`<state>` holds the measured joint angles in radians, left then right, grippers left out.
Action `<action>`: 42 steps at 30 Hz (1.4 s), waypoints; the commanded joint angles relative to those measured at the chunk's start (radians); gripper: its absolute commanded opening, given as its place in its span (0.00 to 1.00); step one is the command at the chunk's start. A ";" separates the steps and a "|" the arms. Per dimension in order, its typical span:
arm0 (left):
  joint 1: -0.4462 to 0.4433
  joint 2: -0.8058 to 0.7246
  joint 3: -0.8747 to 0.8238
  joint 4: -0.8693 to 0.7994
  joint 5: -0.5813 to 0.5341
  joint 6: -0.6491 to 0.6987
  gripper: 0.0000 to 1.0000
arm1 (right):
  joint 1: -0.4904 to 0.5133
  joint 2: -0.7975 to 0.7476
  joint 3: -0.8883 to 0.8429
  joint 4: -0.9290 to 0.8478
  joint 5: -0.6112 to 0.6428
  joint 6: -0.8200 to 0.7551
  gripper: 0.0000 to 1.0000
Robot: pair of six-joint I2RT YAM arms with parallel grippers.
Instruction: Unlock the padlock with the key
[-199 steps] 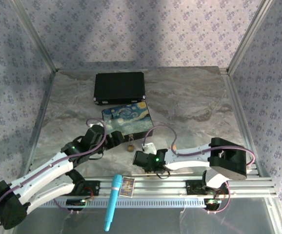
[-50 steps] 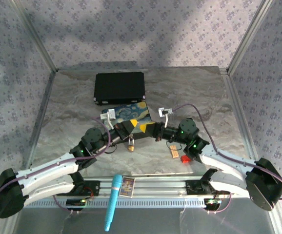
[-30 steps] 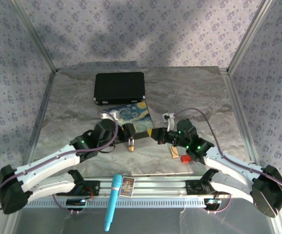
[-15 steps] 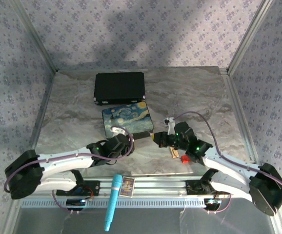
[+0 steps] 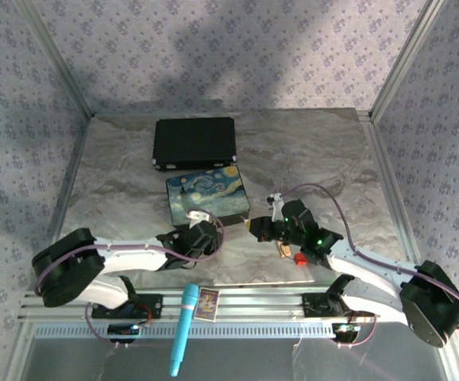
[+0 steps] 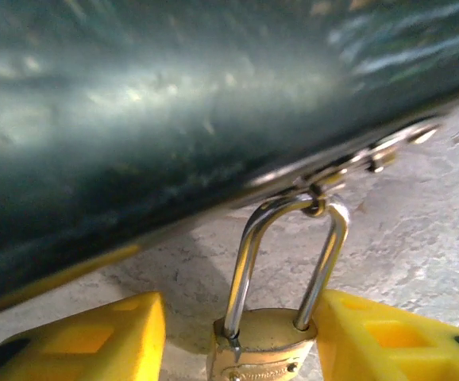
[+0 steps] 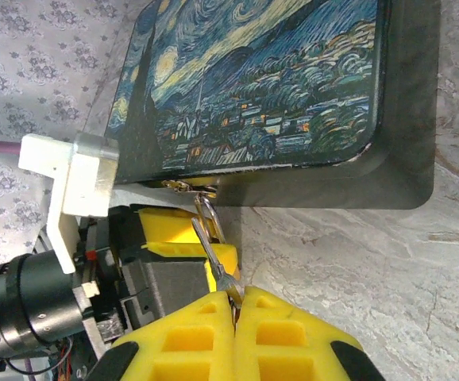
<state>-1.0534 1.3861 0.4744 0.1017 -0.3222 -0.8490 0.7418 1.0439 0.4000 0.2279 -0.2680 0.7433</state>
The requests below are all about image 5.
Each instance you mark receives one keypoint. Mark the starry night painted box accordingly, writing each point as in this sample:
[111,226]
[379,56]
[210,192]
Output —
[205,194]

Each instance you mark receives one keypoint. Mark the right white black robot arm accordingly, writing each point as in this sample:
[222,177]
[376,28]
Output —
[372,268]

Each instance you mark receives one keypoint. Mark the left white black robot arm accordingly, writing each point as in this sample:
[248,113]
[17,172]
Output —
[134,260]

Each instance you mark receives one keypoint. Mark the small red block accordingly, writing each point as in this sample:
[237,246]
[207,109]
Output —
[301,260]

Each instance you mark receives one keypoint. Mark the small picture card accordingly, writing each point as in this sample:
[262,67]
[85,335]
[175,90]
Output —
[207,303]

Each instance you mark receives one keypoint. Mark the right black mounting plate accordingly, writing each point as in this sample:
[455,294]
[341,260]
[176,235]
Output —
[313,305]

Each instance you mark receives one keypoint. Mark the black mounting plate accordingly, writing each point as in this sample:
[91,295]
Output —
[152,305]
[313,305]

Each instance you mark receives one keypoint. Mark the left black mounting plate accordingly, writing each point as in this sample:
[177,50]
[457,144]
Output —
[152,305]

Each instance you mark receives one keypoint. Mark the light blue pen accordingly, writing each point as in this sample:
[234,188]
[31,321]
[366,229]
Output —
[183,329]

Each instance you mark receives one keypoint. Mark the black hard case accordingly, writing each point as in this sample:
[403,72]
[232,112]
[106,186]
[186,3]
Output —
[194,141]

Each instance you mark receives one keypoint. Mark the right base control board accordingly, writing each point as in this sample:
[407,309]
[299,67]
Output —
[345,329]

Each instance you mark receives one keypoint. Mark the base control board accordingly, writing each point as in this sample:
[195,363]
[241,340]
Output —
[345,329]
[123,329]

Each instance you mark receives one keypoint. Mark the left base control board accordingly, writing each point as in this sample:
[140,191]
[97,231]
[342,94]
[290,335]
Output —
[123,329]

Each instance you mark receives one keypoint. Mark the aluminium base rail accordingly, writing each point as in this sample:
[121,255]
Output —
[253,305]

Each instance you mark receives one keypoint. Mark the aluminium side rail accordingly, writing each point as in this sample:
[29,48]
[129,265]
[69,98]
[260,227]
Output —
[392,190]
[70,178]

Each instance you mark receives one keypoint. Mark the aluminium frame post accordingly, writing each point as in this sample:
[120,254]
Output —
[408,55]
[55,59]

